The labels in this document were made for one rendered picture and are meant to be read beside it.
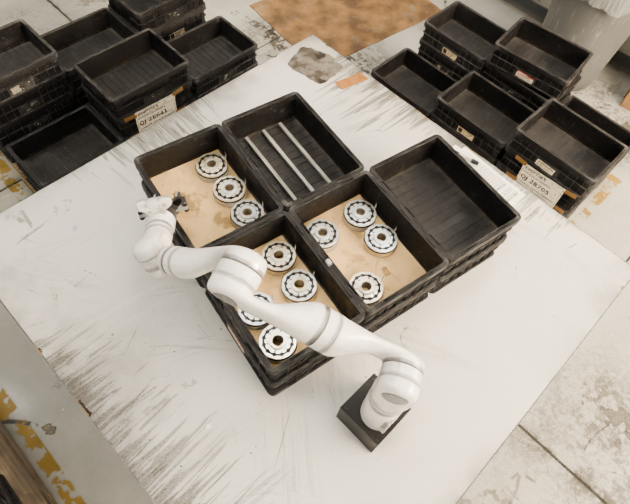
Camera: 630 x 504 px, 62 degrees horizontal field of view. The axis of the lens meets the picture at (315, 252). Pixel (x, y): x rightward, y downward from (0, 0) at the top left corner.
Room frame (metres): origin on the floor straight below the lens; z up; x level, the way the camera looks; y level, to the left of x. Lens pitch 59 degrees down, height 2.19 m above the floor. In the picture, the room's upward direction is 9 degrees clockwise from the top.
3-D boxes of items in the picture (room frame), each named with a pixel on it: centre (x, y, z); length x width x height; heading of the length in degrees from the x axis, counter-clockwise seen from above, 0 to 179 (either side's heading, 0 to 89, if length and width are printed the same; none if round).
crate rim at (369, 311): (0.84, -0.14, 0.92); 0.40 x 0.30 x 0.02; 42
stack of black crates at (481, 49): (2.53, -0.63, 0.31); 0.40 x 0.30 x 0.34; 52
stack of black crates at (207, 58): (2.08, 0.67, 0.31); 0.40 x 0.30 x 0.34; 142
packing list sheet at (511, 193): (1.30, -0.55, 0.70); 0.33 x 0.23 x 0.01; 52
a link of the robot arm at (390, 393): (0.38, -0.23, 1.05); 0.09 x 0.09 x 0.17; 78
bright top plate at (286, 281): (0.68, 0.03, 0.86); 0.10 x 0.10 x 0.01
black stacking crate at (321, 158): (1.14, 0.12, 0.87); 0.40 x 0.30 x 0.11; 42
